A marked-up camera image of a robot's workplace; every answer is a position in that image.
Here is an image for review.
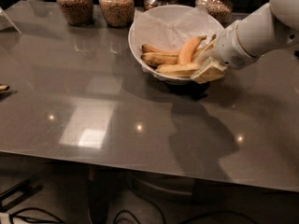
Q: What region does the back left banana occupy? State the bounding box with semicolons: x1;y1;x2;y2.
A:
141;44;179;55

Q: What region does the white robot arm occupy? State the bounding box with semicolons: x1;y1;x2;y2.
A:
191;0;299;83

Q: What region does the black table leg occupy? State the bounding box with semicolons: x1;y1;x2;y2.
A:
86;166;123;224

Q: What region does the clear stand at left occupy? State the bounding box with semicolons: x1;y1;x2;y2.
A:
0;7;21;34

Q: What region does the black cable on floor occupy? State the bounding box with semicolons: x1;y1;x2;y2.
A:
8;199;260;224

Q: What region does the upright curved banana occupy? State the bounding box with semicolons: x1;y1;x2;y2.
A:
178;35;206;64

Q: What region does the white paper liner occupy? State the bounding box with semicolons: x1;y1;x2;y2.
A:
132;7;229;82

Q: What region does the white bowl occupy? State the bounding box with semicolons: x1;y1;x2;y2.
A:
127;4;231;86

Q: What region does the right rear banana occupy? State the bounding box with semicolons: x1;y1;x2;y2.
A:
192;35;216;62

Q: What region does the front long banana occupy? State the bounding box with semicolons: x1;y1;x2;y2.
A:
156;63;200;78

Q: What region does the leftmost glass grain jar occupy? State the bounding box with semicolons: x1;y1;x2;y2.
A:
56;0;93;26

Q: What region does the glass grain jar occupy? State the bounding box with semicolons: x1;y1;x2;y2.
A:
195;0;233;23
99;0;135;28
56;0;93;26

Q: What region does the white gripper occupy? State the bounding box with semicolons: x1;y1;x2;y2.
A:
191;20;257;84

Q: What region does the round table base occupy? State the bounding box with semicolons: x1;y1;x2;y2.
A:
126;172;221;203

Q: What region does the black frame on floor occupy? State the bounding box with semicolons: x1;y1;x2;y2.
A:
0;179;43;212

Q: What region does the left middle banana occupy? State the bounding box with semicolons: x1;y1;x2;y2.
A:
141;52;178;67

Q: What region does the banana tip at left edge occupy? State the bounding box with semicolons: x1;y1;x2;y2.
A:
0;85;9;92

